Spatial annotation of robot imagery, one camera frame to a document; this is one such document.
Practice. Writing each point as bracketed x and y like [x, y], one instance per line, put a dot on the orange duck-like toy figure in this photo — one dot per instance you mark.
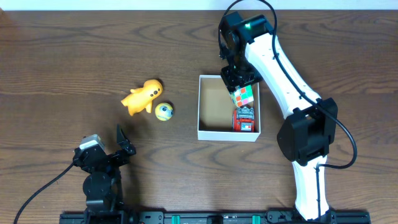
[142, 98]

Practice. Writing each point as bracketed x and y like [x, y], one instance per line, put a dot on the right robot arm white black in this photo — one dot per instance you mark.
[254, 54]

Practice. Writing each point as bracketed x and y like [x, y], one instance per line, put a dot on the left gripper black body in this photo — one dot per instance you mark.
[112, 158]

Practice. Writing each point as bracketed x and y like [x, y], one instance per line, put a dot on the white cardboard box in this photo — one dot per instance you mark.
[215, 112]

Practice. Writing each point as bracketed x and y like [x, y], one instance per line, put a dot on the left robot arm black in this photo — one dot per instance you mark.
[103, 187]

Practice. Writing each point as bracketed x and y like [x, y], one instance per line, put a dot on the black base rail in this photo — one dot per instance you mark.
[268, 217]

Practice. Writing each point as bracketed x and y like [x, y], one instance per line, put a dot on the yellow minion ball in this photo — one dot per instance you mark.
[164, 111]

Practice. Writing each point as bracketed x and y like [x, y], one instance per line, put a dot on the red toy robot car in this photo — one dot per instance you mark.
[243, 119]

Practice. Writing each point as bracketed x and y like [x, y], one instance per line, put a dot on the rubik's cube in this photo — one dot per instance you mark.
[242, 96]

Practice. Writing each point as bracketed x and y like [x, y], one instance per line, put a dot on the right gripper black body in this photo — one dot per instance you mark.
[244, 72]

